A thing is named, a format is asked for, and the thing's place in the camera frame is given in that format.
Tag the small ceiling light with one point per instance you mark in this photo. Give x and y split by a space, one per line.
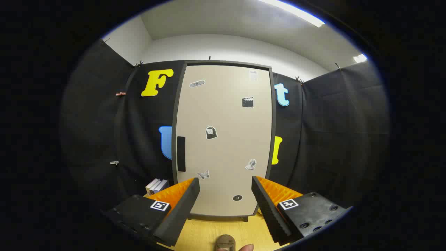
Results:
360 58

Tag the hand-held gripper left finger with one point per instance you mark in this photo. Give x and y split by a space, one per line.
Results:
181 212

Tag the black backdrop cloth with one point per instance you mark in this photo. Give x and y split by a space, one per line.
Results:
331 132

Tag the white book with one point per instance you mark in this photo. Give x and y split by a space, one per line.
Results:
152 186

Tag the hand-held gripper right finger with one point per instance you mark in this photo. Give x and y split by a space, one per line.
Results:
268 212

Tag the long ceiling light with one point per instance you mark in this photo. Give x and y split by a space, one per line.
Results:
303 15

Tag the dark grey shoe cabinet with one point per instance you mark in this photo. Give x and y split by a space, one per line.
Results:
273 122

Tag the beige shoe cabinet door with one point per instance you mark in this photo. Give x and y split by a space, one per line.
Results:
226 115

